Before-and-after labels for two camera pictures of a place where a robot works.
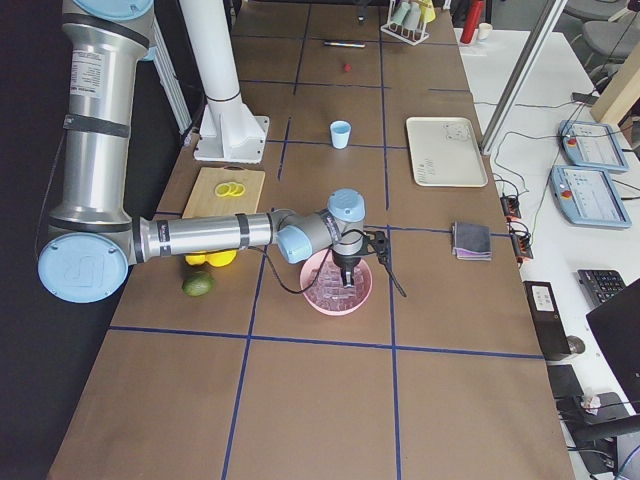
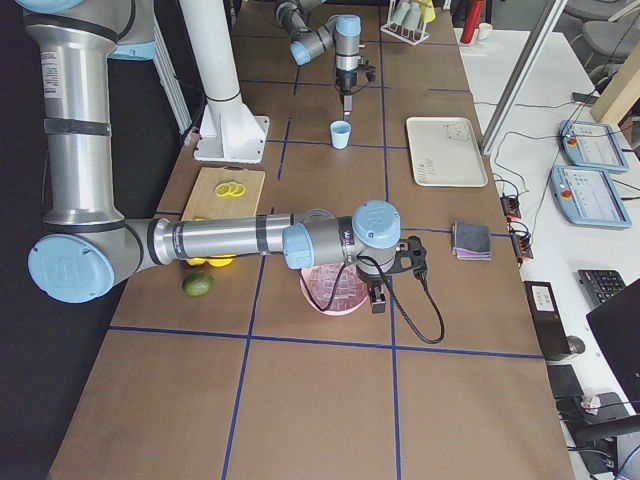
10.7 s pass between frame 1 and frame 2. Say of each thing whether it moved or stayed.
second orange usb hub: stayed
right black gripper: moved
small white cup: stayed
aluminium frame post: stayed
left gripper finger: moved
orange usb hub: stayed
